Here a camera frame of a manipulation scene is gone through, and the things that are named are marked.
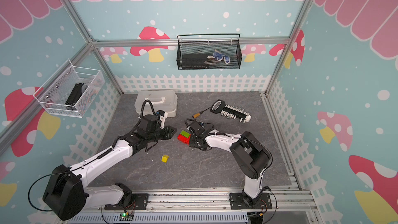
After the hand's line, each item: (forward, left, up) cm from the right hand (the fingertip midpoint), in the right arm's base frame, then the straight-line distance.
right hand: (192, 143), depth 92 cm
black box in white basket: (+6, +51, +35) cm, 62 cm away
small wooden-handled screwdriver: (+23, -3, -1) cm, 23 cm away
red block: (+3, +5, 0) cm, 6 cm away
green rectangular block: (+7, +5, +1) cm, 8 cm away
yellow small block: (-9, +15, -1) cm, 17 cm away
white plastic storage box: (+25, +19, +11) cm, 34 cm away
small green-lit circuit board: (-35, +31, -4) cm, 47 cm away
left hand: (0, +8, +12) cm, 15 cm away
